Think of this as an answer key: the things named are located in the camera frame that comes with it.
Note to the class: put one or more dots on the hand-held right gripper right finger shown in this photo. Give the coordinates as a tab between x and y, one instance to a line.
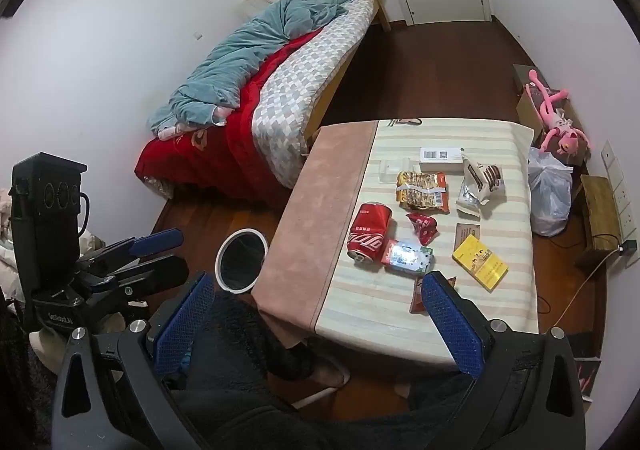
450	325

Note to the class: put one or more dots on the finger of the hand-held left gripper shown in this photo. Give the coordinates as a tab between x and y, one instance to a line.
160	272
160	239

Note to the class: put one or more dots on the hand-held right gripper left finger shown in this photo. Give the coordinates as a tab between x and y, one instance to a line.
185	325

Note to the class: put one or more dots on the white round bin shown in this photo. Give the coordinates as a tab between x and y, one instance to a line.
240	255

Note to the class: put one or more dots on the orange snack packet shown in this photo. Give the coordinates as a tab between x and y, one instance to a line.
420	195

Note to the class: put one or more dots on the white cardboard box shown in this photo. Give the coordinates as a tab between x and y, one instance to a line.
440	160

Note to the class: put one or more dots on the red brown flat wrapper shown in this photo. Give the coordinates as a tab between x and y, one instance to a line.
416	297

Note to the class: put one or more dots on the person's black fluffy pants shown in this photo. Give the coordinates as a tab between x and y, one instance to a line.
235	355

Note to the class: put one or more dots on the yellow flat box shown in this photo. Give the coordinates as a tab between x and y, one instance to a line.
480	265

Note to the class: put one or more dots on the red green tissue pack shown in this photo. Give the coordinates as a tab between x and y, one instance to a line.
407	257

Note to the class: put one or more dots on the brown card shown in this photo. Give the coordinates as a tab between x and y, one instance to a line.
467	232

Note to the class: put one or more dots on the striped tablecloth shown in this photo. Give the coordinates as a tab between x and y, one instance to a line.
505	240

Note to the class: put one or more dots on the small red wrapper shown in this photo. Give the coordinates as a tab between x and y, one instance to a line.
422	227

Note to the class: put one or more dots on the red blanket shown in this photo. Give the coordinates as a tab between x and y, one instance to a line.
220	155

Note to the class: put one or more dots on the red soda can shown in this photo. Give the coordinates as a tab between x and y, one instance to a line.
367	235

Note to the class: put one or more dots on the grey slipper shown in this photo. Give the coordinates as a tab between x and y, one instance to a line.
330	372

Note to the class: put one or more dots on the white brown snack packet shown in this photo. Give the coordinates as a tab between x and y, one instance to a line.
475	190

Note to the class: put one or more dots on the clear plastic container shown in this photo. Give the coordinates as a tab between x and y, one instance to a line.
395	172

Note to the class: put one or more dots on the white plastic bag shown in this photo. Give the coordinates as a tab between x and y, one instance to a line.
550	195

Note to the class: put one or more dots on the small wooden stool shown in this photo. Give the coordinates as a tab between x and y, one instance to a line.
597	210

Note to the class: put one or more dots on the black charger plug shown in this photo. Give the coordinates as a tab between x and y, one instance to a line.
627	247

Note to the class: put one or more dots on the teal quilt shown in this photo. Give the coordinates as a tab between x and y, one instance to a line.
235	60

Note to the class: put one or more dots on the grey white checked mattress cover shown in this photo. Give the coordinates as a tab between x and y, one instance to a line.
300	95

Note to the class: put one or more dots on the pink plastic object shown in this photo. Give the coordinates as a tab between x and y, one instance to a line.
565	137

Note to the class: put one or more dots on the wooden bed frame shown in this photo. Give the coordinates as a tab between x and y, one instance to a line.
327	97

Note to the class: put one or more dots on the white wall socket plates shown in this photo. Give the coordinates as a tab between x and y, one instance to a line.
617	180

